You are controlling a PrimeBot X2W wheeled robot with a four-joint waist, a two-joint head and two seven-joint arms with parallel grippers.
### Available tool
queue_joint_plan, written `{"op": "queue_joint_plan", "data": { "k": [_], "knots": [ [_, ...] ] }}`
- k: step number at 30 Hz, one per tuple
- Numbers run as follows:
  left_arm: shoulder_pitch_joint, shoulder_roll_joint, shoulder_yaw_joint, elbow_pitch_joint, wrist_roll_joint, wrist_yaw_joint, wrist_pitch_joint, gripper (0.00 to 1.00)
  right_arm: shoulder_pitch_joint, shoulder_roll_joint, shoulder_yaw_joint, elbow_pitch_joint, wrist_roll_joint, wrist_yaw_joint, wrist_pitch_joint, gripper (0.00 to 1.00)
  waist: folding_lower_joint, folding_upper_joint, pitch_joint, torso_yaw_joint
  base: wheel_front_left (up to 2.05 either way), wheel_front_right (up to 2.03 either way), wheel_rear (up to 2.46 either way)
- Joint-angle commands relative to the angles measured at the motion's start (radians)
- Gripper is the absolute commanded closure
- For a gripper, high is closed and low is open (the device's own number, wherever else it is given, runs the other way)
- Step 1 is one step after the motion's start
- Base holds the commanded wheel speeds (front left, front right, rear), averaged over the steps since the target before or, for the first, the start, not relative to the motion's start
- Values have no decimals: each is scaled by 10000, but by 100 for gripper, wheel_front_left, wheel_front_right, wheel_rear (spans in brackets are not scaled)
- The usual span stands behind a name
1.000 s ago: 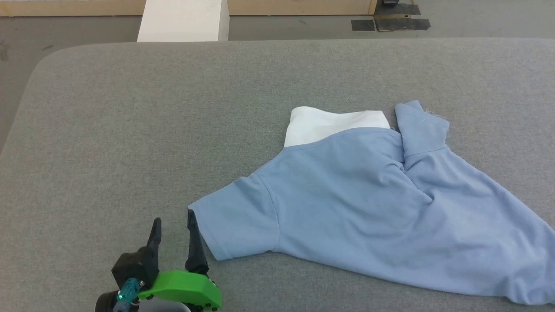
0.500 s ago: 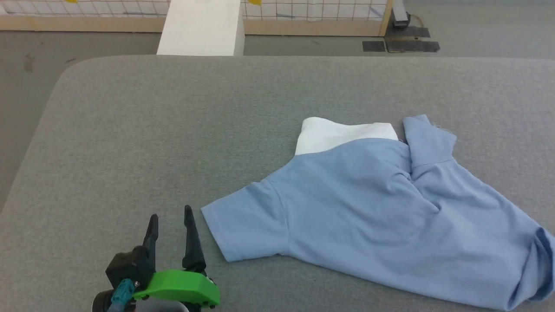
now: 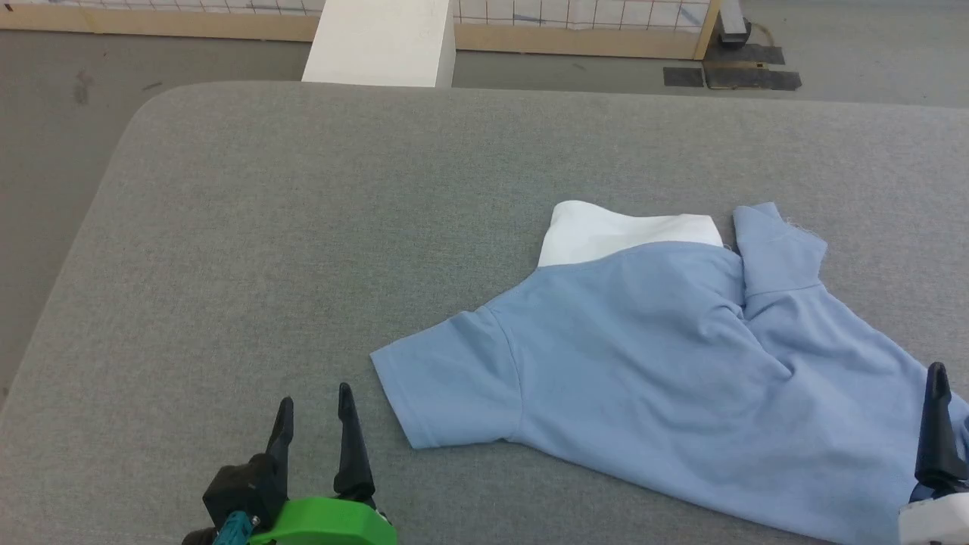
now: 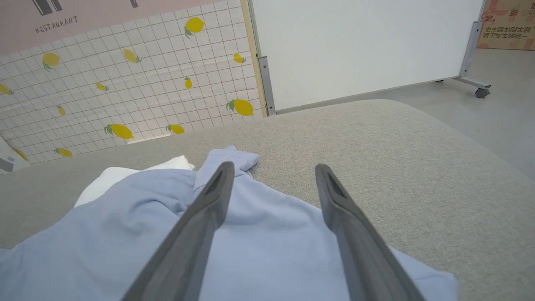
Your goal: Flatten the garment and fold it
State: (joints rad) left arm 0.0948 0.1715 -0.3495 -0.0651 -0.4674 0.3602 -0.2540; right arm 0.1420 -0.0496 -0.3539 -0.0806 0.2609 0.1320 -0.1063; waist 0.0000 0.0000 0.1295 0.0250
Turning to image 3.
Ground light blue t-shirt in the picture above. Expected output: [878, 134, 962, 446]
[369, 199, 969, 545]

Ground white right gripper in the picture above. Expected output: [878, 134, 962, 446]
[899, 362, 969, 545]

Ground black floor plates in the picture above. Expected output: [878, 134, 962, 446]
[664, 44, 802, 92]

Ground white box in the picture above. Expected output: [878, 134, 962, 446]
[301, 0, 456, 88]

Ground left black cable teal plug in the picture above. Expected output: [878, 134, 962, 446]
[214, 511, 255, 545]

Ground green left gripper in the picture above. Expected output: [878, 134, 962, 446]
[250, 382, 397, 545]

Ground grey metal partition foot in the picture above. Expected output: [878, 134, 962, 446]
[718, 0, 752, 43]

